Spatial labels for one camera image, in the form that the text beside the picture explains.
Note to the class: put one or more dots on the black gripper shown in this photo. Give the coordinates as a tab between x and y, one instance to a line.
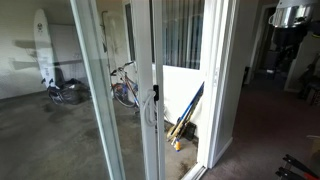
290	40

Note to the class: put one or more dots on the white framed sliding glass door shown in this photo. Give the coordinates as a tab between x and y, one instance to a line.
145	50

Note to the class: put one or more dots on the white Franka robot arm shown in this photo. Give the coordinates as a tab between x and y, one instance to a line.
290	15

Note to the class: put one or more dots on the black screen door latch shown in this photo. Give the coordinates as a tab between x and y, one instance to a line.
156	93

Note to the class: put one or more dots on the grey framed screen door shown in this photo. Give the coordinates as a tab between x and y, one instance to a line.
161	133

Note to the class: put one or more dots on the dark furniture pile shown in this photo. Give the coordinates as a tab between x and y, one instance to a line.
310	86

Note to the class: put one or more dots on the beige cardboard box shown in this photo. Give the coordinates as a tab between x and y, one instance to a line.
315	145

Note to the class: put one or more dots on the window with vertical blinds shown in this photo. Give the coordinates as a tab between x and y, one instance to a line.
181	33

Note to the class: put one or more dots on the long blue pole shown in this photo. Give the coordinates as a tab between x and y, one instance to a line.
193	101

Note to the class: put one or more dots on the black red bar clamp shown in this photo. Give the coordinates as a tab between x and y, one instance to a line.
286	174
300	165

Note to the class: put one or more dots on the small black box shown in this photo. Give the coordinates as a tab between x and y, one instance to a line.
190	131

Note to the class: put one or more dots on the tan wooden paddle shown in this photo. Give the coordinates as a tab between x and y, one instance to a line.
175	130

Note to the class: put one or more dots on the red bicycle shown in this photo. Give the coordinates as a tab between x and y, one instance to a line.
125	90

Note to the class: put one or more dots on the white surfboard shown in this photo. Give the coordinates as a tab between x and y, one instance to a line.
43	50

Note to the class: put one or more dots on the white door frame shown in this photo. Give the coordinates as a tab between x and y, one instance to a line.
213	100

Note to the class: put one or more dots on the thin wall pipe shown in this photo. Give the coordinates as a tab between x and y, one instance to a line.
104	30

